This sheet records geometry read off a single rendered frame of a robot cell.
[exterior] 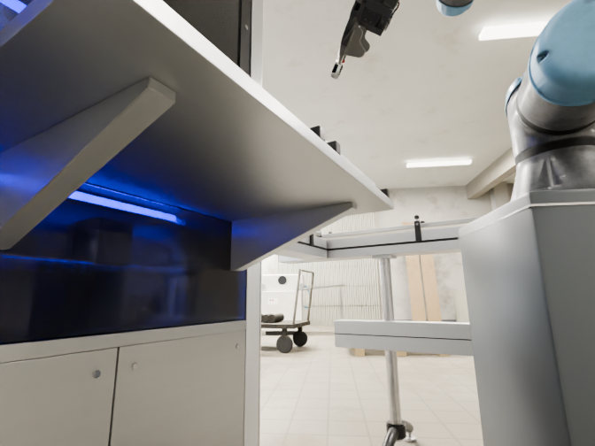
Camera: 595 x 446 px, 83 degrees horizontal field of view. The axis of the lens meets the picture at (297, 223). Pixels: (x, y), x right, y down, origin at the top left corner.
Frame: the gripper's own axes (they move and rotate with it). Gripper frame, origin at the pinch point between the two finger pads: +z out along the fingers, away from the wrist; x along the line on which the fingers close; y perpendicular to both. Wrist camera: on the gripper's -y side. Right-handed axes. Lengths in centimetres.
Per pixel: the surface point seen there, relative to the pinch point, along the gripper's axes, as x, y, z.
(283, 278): 271, 9, 489
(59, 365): -77, -9, 31
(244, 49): 14.5, -31.4, 16.3
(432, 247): 27, 62, 61
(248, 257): -37, 4, 40
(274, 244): -34.6, 7.9, 33.0
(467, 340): 2, 87, 72
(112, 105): -62, -9, -8
